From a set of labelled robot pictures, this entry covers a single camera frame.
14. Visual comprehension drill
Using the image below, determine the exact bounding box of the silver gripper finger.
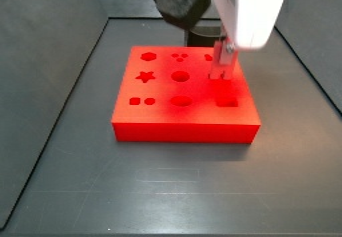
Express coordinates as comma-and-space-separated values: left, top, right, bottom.
213, 37, 237, 67

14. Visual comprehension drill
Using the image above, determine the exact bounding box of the black curved holder block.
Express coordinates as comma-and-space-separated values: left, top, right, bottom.
185, 21, 221, 47

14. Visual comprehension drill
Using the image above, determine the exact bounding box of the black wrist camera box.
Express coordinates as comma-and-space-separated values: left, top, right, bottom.
154, 0, 212, 30

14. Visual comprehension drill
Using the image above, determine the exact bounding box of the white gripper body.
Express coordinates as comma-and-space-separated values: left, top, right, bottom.
213, 0, 284, 50

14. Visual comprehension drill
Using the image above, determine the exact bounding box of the red double-square peg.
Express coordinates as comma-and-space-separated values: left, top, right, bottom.
209, 64, 234, 80

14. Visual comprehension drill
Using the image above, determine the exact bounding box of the red shape-sorting block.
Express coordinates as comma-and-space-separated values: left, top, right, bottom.
112, 46, 261, 143

